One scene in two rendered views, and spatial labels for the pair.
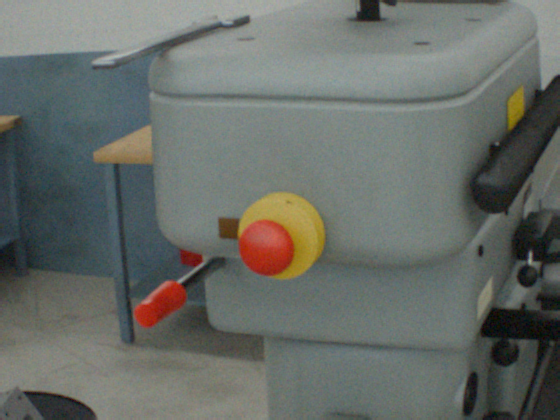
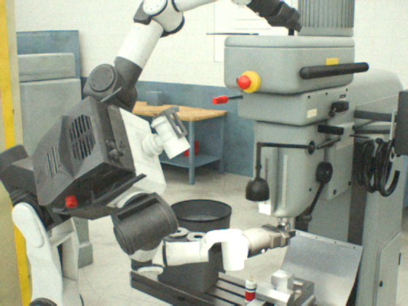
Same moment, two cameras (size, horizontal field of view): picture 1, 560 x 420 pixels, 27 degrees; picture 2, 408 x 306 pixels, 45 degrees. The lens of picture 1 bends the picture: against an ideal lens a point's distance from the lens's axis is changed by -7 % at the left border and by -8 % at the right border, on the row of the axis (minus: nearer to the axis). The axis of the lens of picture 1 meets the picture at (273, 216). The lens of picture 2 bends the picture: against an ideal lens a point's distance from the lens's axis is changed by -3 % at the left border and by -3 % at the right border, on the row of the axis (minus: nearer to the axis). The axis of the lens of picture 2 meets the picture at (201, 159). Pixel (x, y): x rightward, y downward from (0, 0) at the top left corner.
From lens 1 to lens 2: 64 cm
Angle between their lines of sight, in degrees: 16
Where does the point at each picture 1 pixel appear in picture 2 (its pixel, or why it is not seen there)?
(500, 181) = (306, 70)
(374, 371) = (280, 132)
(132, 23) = not seen: hidden behind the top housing
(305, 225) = (254, 78)
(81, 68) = not seen: hidden behind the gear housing
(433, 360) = (297, 131)
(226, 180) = (239, 68)
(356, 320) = (274, 114)
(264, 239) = (242, 79)
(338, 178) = (264, 67)
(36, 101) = (234, 106)
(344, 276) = (271, 101)
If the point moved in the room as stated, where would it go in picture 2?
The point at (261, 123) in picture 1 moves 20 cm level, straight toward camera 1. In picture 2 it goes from (248, 53) to (232, 55)
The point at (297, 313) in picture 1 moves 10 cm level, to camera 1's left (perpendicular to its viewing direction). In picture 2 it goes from (259, 111) to (227, 110)
